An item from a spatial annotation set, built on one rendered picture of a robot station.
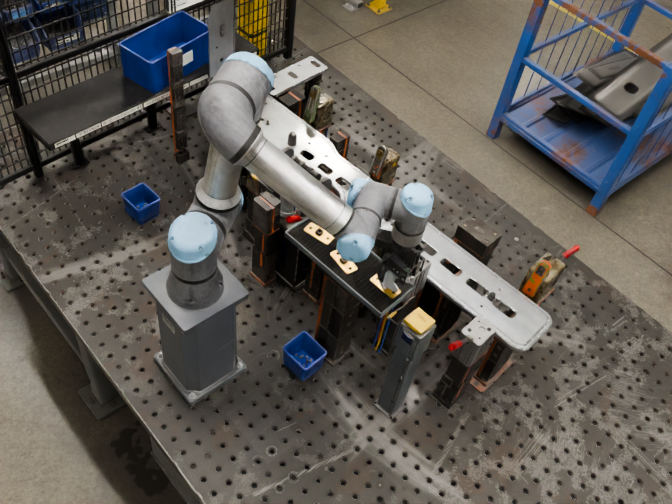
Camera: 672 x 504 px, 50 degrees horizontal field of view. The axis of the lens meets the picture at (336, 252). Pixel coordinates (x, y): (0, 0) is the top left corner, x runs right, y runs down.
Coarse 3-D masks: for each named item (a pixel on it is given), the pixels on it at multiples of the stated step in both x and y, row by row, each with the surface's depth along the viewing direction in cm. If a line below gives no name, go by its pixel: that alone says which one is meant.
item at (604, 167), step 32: (544, 0) 349; (640, 0) 431; (608, 32) 331; (512, 64) 382; (576, 64) 435; (608, 64) 393; (640, 64) 392; (512, 96) 396; (544, 96) 423; (576, 96) 360; (608, 96) 372; (640, 96) 376; (512, 128) 401; (544, 128) 404; (576, 128) 407; (608, 128) 409; (640, 128) 339; (576, 160) 389; (608, 160) 391; (640, 160) 395; (608, 192) 371
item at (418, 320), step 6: (414, 312) 186; (420, 312) 186; (408, 318) 185; (414, 318) 185; (420, 318) 185; (426, 318) 185; (432, 318) 185; (408, 324) 184; (414, 324) 184; (420, 324) 184; (426, 324) 184; (432, 324) 185; (414, 330) 183; (420, 330) 182; (426, 330) 184
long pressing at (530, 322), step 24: (264, 120) 253; (288, 120) 254; (312, 144) 247; (336, 168) 241; (336, 192) 235; (432, 240) 225; (432, 264) 218; (456, 264) 219; (480, 264) 221; (456, 288) 213; (504, 288) 216; (480, 312) 209; (528, 312) 211; (504, 336) 204; (528, 336) 205
